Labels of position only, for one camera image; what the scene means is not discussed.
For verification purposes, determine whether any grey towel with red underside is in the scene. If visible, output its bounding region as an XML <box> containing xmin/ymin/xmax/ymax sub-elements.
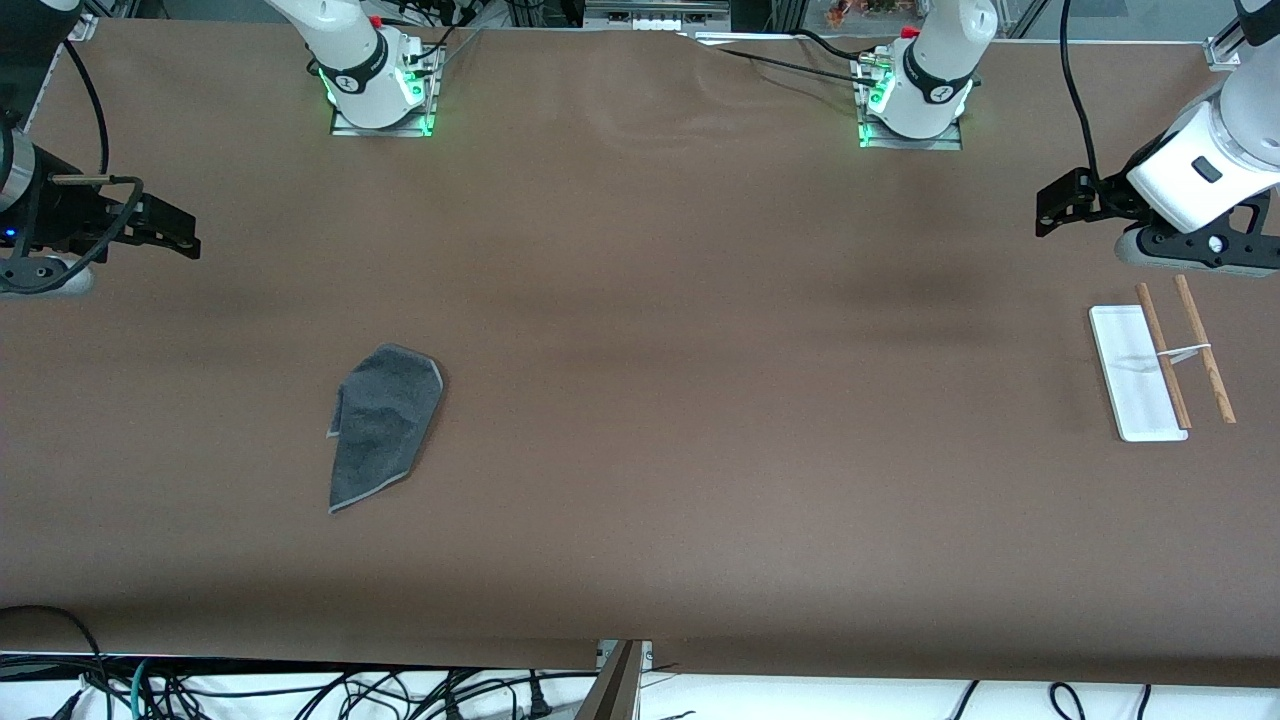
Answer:
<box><xmin>327</xmin><ymin>343</ymin><xmax>445</xmax><ymax>515</ymax></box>

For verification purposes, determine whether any orange object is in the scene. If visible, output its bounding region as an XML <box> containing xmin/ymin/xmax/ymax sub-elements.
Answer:
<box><xmin>828</xmin><ymin>0</ymin><xmax>906</xmax><ymax>27</ymax></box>

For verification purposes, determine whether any grey device with white ports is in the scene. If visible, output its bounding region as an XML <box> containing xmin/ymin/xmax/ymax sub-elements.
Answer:
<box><xmin>583</xmin><ymin>0</ymin><xmax>733</xmax><ymax>31</ymax></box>

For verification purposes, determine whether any brown wooden beam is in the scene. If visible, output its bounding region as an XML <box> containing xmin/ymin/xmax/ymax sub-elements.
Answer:
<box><xmin>575</xmin><ymin>640</ymin><xmax>642</xmax><ymax>720</ymax></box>

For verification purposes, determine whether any black right camera mount bracket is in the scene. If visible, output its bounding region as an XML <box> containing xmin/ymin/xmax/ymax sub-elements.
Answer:
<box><xmin>0</xmin><ymin>253</ymin><xmax>73</xmax><ymax>293</ymax></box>

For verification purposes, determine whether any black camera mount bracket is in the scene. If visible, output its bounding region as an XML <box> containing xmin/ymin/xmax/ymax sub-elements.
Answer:
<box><xmin>1140</xmin><ymin>197</ymin><xmax>1280</xmax><ymax>273</ymax></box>
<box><xmin>0</xmin><ymin>253</ymin><xmax>73</xmax><ymax>293</ymax></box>

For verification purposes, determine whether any black left camera mount bracket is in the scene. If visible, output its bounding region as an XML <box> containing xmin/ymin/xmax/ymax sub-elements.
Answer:
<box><xmin>1140</xmin><ymin>197</ymin><xmax>1280</xmax><ymax>273</ymax></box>

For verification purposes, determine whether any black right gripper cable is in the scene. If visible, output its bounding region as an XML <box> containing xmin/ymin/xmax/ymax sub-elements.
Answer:
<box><xmin>0</xmin><ymin>40</ymin><xmax>147</xmax><ymax>293</ymax></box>

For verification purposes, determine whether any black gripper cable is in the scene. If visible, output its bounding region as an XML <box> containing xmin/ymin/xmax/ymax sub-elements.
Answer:
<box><xmin>0</xmin><ymin>40</ymin><xmax>147</xmax><ymax>293</ymax></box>
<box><xmin>1057</xmin><ymin>0</ymin><xmax>1106</xmax><ymax>191</ymax></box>

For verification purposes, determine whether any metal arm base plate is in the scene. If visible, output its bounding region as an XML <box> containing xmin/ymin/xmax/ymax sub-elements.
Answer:
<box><xmin>330</xmin><ymin>100</ymin><xmax>438</xmax><ymax>138</ymax></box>
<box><xmin>858</xmin><ymin>118</ymin><xmax>964</xmax><ymax>151</ymax></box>

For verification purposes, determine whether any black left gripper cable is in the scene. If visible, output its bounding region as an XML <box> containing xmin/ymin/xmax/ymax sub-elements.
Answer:
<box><xmin>1057</xmin><ymin>0</ymin><xmax>1106</xmax><ymax>191</ymax></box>

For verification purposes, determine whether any short black table cable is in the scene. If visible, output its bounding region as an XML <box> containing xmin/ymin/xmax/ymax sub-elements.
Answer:
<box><xmin>795</xmin><ymin>28</ymin><xmax>883</xmax><ymax>64</ymax></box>

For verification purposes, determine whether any long black table cable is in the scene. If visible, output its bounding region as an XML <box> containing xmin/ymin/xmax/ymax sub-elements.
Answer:
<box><xmin>685</xmin><ymin>33</ymin><xmax>886</xmax><ymax>86</ymax></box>

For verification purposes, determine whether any thick black arched cable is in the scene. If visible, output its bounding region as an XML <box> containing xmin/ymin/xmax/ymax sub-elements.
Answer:
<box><xmin>0</xmin><ymin>604</ymin><xmax>113</xmax><ymax>720</ymax></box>

